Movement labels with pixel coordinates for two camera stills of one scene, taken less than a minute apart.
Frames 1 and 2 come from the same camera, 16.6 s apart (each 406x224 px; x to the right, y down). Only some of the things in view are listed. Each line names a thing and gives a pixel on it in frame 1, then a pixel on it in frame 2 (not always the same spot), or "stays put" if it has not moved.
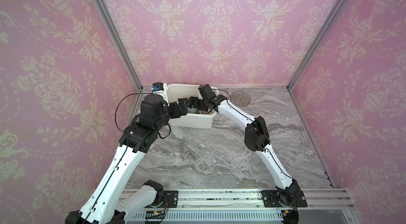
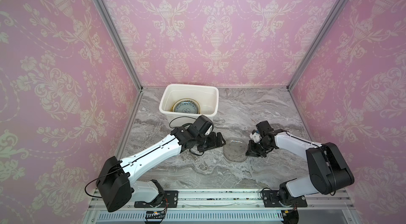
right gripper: x=203 y=104 -> x=256 y=147
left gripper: x=177 y=113 -> x=214 y=143
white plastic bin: x=194 y=121 stays put
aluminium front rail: x=242 y=206 stays put
